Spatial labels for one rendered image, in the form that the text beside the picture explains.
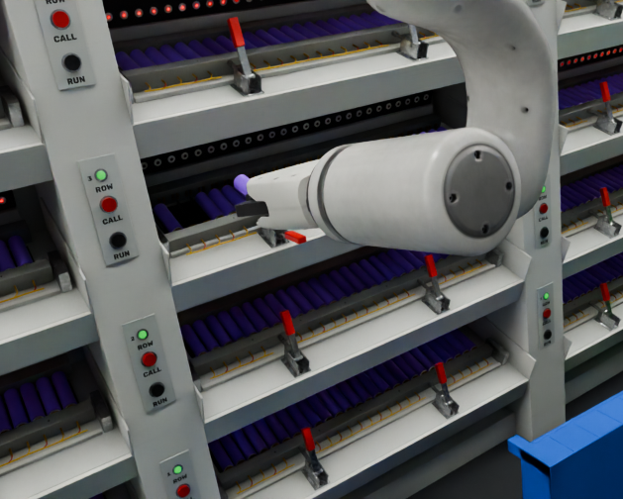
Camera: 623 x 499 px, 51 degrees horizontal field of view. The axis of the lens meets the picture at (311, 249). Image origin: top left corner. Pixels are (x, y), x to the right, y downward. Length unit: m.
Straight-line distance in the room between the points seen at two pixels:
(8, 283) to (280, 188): 0.39
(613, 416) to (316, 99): 0.63
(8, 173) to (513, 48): 0.52
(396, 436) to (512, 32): 0.79
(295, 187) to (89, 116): 0.29
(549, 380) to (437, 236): 0.93
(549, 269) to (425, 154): 0.83
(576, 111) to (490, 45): 0.85
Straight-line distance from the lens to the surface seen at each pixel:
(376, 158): 0.47
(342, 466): 1.09
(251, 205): 0.62
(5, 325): 0.81
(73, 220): 0.77
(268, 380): 0.94
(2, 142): 0.77
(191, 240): 0.86
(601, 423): 1.08
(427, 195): 0.41
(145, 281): 0.80
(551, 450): 1.01
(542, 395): 1.33
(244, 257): 0.85
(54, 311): 0.81
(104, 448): 0.90
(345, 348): 0.99
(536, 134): 0.51
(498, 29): 0.47
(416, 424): 1.16
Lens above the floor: 0.81
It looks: 19 degrees down
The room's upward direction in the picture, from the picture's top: 9 degrees counter-clockwise
